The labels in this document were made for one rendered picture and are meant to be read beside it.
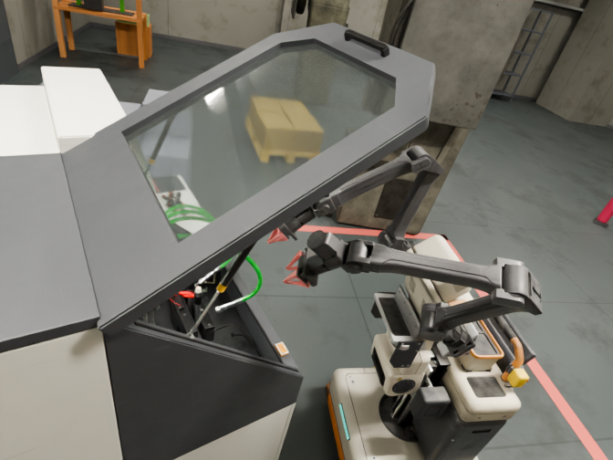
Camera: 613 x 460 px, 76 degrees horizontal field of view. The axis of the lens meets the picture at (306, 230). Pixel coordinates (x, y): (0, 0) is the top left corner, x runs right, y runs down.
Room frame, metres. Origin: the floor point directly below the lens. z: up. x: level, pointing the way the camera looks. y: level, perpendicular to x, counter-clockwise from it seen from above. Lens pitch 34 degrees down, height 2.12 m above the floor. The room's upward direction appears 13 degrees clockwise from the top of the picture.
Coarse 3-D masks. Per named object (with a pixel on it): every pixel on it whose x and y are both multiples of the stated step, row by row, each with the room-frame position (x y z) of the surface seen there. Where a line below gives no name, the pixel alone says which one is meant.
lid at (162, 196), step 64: (256, 64) 1.32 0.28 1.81; (320, 64) 1.23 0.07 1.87; (384, 64) 1.12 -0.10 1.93; (128, 128) 1.08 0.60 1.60; (192, 128) 1.04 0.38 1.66; (256, 128) 0.99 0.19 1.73; (320, 128) 0.94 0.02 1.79; (384, 128) 0.87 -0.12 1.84; (128, 192) 0.80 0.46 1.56; (192, 192) 0.79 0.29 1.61; (256, 192) 0.76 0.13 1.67; (320, 192) 0.73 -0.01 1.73; (128, 256) 0.60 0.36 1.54; (192, 256) 0.58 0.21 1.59; (128, 320) 0.48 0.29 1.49
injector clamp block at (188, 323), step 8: (184, 304) 1.00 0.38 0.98; (192, 304) 1.01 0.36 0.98; (176, 312) 0.97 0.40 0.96; (184, 312) 0.96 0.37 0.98; (192, 312) 1.01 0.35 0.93; (200, 312) 0.98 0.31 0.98; (176, 320) 0.97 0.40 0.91; (184, 320) 0.93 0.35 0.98; (192, 320) 0.93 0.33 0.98; (208, 320) 0.95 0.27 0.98; (176, 328) 0.97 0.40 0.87; (184, 328) 0.90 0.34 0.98; (200, 328) 0.95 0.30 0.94; (208, 328) 0.92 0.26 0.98; (208, 336) 0.92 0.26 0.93
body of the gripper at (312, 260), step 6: (306, 252) 0.89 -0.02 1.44; (312, 252) 0.91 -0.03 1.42; (306, 258) 0.87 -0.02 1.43; (312, 258) 0.86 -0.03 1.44; (318, 258) 0.85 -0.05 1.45; (306, 264) 0.86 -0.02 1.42; (312, 264) 0.85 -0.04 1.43; (318, 264) 0.84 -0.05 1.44; (306, 270) 0.84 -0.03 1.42; (312, 270) 0.84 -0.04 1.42; (318, 270) 0.84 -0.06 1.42; (324, 270) 0.84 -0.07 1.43; (306, 276) 0.82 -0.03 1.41; (312, 276) 0.84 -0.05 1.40; (312, 282) 0.82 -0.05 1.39
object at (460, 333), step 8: (456, 328) 0.93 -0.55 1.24; (464, 328) 0.97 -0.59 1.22; (456, 336) 0.92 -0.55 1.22; (464, 336) 0.93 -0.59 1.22; (448, 344) 0.92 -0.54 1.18; (456, 344) 0.91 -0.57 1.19; (464, 344) 0.92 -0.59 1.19; (472, 344) 0.91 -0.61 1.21; (456, 352) 0.91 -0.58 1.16; (464, 352) 0.90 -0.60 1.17
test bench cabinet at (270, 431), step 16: (272, 416) 0.77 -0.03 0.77; (288, 416) 0.82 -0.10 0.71; (240, 432) 0.70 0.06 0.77; (256, 432) 0.74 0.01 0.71; (272, 432) 0.79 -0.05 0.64; (208, 448) 0.62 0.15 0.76; (224, 448) 0.66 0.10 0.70; (240, 448) 0.70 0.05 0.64; (256, 448) 0.75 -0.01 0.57; (272, 448) 0.80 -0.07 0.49
